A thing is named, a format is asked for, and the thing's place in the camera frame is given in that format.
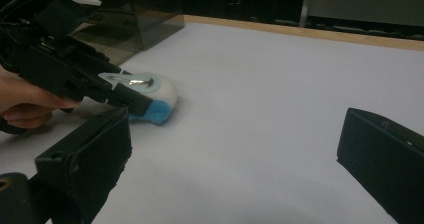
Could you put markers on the white metal stand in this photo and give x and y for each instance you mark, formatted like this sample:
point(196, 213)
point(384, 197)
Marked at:
point(360, 9)

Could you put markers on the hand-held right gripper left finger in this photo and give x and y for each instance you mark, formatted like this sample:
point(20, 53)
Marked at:
point(83, 170)

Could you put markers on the white and blue fluffy hair clip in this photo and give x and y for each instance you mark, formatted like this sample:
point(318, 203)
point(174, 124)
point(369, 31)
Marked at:
point(163, 97)

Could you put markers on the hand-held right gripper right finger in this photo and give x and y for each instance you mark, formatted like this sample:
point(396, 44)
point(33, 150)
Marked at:
point(390, 164)

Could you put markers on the smoky transparent drawer organizer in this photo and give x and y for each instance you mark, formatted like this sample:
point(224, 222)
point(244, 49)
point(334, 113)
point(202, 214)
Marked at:
point(146, 20)

